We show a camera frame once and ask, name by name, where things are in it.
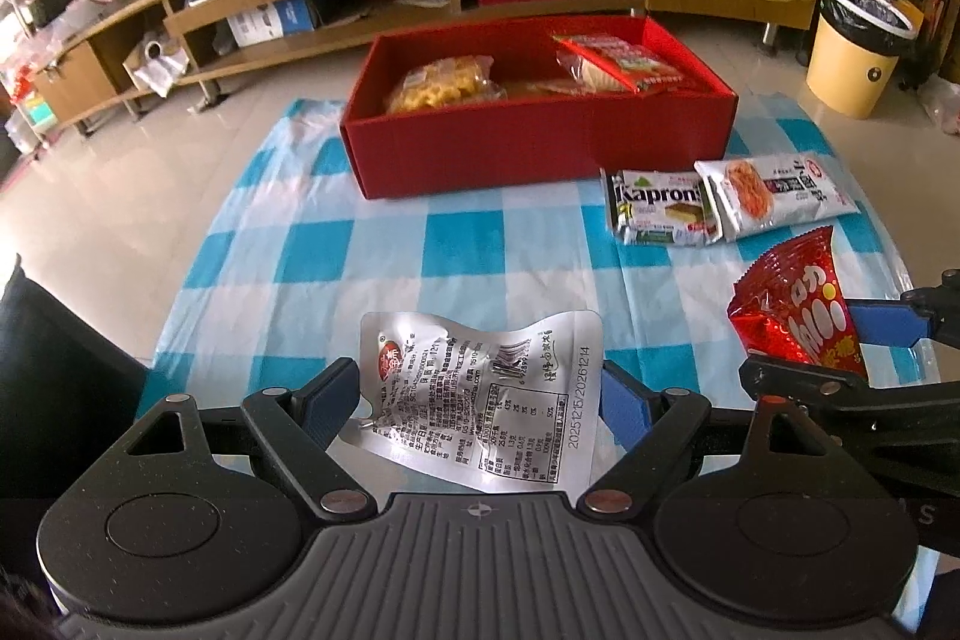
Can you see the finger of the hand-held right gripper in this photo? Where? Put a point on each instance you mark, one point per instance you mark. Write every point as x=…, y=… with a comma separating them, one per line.
x=889, y=325
x=802, y=377

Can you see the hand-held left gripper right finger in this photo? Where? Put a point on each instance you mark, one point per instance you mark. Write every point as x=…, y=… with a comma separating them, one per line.
x=626, y=404

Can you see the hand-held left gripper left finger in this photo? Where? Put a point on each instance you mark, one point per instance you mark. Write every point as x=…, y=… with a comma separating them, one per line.
x=330, y=404

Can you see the red dotted snack packet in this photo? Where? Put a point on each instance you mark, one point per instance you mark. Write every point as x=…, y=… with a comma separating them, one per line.
x=795, y=310

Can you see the silver foil snack packet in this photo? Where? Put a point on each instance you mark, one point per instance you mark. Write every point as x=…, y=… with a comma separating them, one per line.
x=480, y=385

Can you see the red cardboard box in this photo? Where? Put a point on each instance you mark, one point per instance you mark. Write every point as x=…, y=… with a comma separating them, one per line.
x=525, y=153

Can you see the yellow snack bag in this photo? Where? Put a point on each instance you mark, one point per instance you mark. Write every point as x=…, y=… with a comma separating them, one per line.
x=442, y=85

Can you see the red green wafer packet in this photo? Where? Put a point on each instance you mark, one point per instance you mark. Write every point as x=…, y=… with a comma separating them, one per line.
x=630, y=59

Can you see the blue white checked cloth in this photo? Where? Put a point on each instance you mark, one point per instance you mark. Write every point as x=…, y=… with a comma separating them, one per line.
x=390, y=265

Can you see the white noodle packet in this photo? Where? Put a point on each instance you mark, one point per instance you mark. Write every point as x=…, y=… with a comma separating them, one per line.
x=780, y=190

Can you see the green white cake packet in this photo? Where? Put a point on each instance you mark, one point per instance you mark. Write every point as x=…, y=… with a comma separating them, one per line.
x=660, y=205

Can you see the yellow trash bin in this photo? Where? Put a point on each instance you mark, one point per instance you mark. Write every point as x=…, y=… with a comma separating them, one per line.
x=847, y=70

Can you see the blue white carton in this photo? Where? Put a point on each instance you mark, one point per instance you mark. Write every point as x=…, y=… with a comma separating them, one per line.
x=262, y=21

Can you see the plastic storage rack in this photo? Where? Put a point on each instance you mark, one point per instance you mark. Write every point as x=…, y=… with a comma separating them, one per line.
x=26, y=108

